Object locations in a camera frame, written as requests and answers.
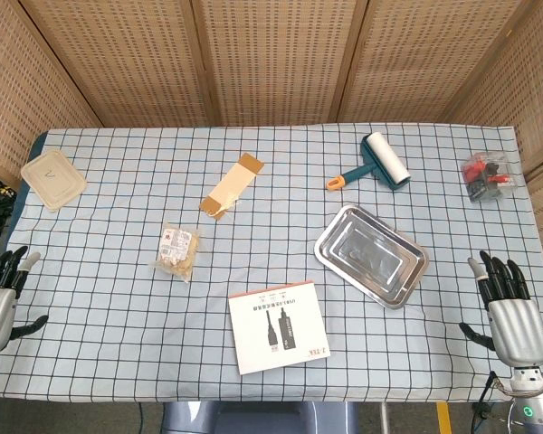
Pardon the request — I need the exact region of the teal lint roller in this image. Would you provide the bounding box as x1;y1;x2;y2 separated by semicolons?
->
326;132;412;193

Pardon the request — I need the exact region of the brown cardboard strip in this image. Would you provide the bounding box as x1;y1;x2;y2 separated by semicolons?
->
198;152;266;222

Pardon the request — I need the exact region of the stainless steel tray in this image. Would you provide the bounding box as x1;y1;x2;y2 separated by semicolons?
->
313;203;431;311

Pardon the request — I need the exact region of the white USB cable box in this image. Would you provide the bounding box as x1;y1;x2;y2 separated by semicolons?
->
227;278;333;376

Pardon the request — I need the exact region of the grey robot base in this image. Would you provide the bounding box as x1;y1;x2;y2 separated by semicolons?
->
161;401;359;434

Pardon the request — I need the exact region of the blue checked tablecloth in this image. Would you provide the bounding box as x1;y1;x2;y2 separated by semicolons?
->
0;120;543;404

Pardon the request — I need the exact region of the beige paper pulp lid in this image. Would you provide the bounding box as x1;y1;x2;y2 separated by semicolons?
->
19;149;89;213

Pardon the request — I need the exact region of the snack bag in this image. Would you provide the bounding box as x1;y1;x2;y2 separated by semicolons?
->
151;222;203;284

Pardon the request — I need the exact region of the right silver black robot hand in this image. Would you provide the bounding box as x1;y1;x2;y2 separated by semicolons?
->
459;250;543;369

